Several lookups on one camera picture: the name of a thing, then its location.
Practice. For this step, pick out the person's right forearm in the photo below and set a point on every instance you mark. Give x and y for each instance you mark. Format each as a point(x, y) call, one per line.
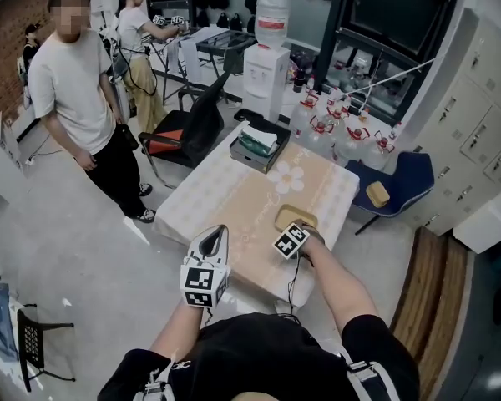
point(338, 282)

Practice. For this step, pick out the person's left forearm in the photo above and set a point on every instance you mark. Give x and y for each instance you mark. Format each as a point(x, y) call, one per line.
point(179, 328)

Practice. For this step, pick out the white water dispenser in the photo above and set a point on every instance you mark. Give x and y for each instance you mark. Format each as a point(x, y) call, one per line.
point(265, 82)

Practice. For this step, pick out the row of black hanging bags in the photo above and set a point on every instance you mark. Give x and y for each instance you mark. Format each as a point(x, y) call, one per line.
point(223, 2)

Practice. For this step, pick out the grey locker cabinet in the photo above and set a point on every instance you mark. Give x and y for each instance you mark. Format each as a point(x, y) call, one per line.
point(467, 119)

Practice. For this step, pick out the black open desk box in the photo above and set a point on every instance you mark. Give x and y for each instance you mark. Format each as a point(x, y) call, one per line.
point(254, 157)

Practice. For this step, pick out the brown wooden bench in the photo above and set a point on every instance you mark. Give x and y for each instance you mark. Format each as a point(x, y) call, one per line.
point(430, 307)

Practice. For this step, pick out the clear red-capped water jug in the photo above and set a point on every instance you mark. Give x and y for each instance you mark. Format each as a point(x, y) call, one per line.
point(302, 115)
point(319, 138)
point(352, 148)
point(380, 153)
point(338, 119)

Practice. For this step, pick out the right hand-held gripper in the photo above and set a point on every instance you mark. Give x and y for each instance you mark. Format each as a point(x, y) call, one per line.
point(291, 240)

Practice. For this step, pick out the person's black shirt torso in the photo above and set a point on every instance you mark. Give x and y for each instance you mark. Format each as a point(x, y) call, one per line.
point(259, 357)

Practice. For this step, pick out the green and white folded cloth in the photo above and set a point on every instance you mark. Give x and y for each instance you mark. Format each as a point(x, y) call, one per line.
point(256, 140)

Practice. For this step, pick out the clear dispenser water bottle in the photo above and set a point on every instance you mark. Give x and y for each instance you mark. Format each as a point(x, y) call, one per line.
point(271, 19)

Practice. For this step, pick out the white cardboard box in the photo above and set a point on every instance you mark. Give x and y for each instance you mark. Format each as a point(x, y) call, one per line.
point(0, 161)

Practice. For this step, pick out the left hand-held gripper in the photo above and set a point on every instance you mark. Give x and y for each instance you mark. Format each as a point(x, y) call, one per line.
point(203, 284)

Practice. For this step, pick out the black framed glass cabinet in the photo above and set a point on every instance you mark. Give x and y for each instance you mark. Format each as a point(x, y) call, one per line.
point(392, 27)

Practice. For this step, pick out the table with floral tablecloth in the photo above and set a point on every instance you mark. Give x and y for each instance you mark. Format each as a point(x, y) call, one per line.
point(234, 199)

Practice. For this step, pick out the tan shallow tray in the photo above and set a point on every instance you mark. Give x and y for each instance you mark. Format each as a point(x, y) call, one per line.
point(288, 215)

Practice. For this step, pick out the glass top table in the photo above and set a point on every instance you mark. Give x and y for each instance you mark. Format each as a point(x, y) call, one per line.
point(221, 42)

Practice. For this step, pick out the black office chair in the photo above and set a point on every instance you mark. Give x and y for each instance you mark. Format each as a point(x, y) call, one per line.
point(192, 132)

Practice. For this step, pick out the tan rectangular container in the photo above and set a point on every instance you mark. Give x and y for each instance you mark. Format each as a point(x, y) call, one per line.
point(378, 194)

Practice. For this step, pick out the blue chair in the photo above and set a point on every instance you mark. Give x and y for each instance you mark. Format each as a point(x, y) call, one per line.
point(405, 182)

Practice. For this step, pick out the white storage box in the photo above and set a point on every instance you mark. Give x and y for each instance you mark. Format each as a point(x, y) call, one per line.
point(488, 228)

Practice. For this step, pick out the black metal stool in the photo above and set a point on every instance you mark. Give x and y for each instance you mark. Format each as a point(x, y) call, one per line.
point(31, 341)

